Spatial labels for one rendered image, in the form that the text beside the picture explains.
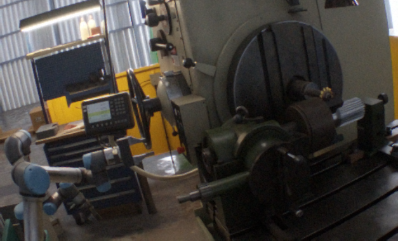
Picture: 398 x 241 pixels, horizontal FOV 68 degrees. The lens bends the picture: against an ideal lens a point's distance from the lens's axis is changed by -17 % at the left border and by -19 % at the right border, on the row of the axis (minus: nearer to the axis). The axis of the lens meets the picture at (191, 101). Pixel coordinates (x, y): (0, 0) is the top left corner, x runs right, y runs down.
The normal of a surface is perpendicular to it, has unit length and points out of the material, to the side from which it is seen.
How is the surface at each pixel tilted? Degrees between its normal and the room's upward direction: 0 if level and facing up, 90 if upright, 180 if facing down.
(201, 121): 90
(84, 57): 90
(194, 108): 90
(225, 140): 40
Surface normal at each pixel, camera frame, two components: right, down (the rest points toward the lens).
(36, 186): 0.82, -0.17
